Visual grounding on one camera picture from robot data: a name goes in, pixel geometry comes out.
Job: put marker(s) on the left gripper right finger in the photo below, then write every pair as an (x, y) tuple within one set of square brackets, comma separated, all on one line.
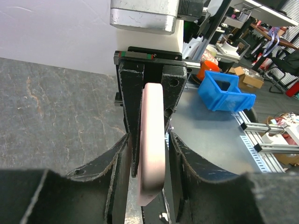
[(204, 193)]

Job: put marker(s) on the orange cup background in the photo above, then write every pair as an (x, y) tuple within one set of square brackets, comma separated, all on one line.
[(207, 66)]

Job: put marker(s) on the phone with pink case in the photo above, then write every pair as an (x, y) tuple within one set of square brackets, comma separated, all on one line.
[(151, 167)]

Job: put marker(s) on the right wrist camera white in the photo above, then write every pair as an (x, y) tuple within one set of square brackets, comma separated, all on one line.
[(150, 24)]

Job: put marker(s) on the slotted cable duct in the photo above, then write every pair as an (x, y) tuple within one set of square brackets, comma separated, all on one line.
[(266, 162)]

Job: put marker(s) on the black phone stand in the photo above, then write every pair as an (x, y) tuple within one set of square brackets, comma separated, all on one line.
[(159, 211)]

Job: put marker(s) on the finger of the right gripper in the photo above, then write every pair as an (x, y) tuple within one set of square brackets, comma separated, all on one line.
[(173, 82), (131, 83)]

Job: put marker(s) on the cardboard box background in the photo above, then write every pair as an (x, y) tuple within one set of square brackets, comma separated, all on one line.
[(249, 80)]

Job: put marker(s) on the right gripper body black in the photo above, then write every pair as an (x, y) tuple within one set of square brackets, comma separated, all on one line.
[(157, 56)]

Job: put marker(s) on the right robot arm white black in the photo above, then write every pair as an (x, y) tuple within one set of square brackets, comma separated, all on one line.
[(198, 21)]

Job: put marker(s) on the blue plastic bin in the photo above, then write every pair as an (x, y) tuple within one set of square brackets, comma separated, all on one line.
[(220, 92)]

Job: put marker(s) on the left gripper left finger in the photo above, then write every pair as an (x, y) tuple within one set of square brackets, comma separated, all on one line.
[(95, 193)]

